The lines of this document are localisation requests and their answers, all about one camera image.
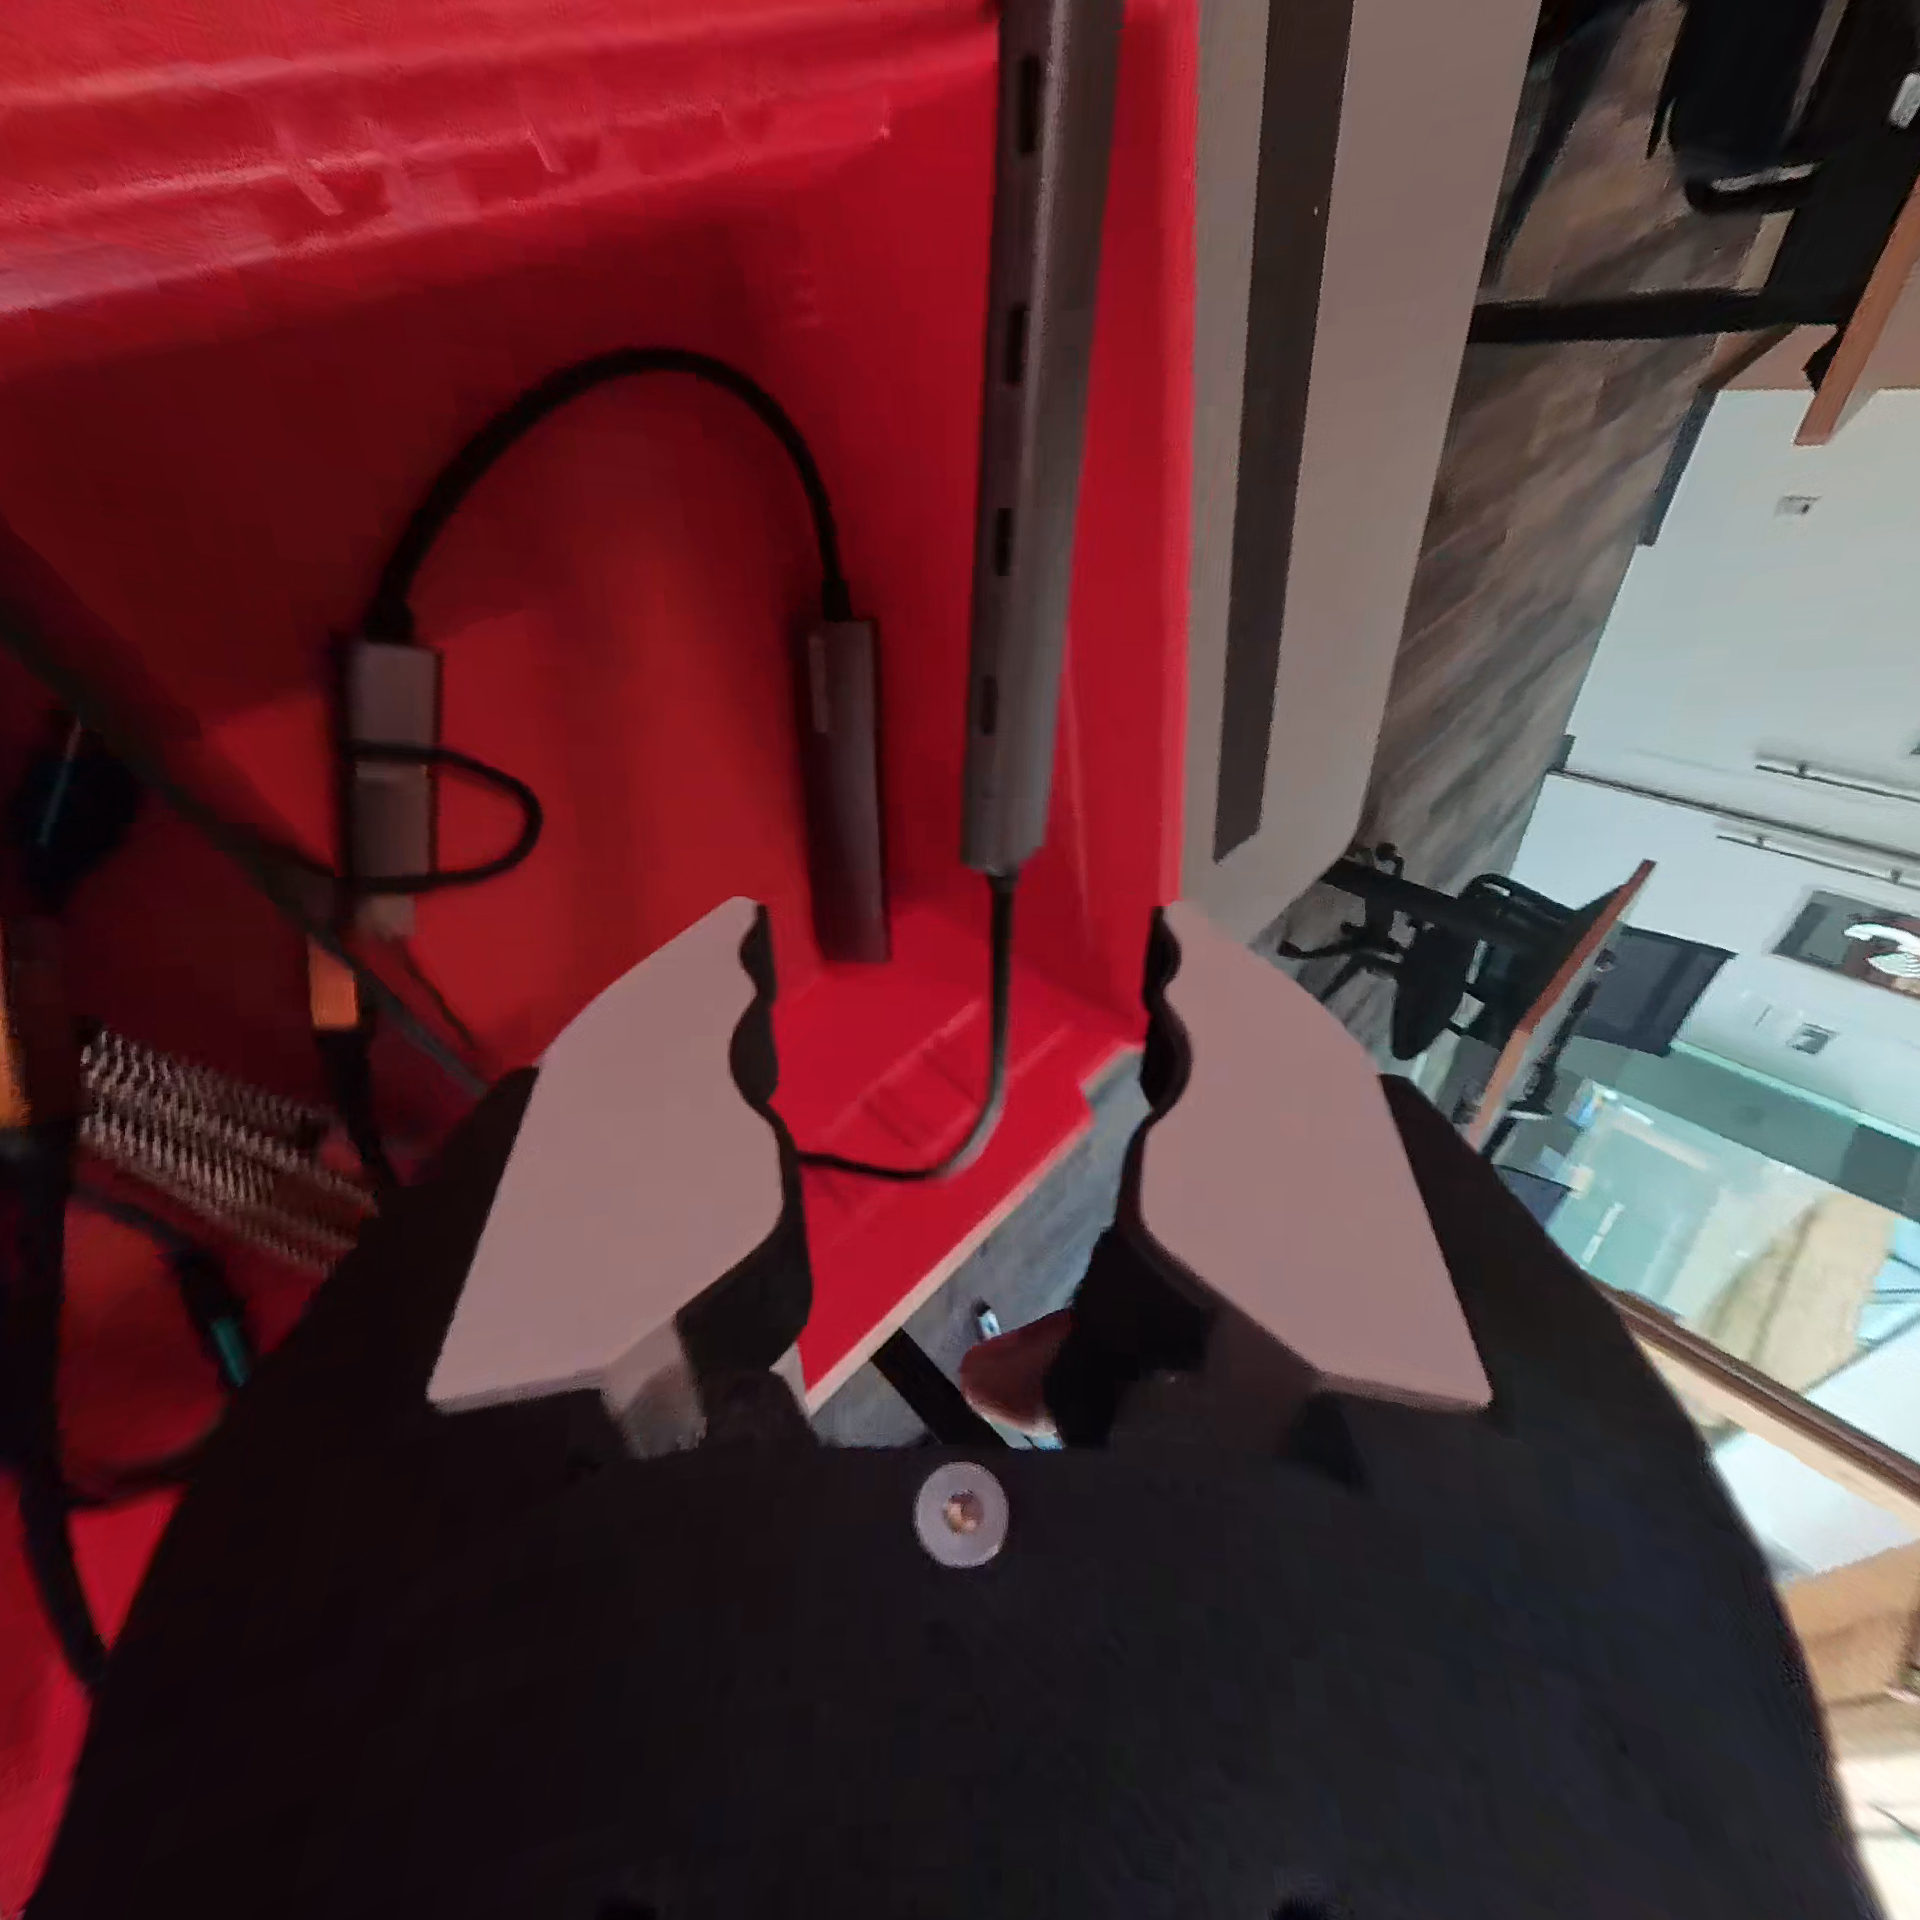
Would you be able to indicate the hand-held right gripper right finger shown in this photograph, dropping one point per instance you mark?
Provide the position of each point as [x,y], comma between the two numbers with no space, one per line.
[1289,1200]

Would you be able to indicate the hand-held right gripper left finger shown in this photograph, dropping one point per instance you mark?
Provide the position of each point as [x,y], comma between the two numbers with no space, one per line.
[630,1170]

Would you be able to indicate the red plastic bin with divider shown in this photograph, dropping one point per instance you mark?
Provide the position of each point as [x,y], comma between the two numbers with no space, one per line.
[630,494]

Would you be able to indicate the long grey usb hub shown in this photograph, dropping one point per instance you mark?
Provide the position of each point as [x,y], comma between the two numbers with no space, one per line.
[1043,451]

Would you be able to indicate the black office chair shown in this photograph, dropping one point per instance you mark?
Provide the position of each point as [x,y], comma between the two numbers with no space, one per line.
[1433,960]

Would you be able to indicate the wooden desk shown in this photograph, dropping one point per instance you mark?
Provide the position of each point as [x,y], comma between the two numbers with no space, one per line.
[1575,960]

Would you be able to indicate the framed wall picture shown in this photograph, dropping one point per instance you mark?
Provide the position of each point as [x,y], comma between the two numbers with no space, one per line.
[1861,938]

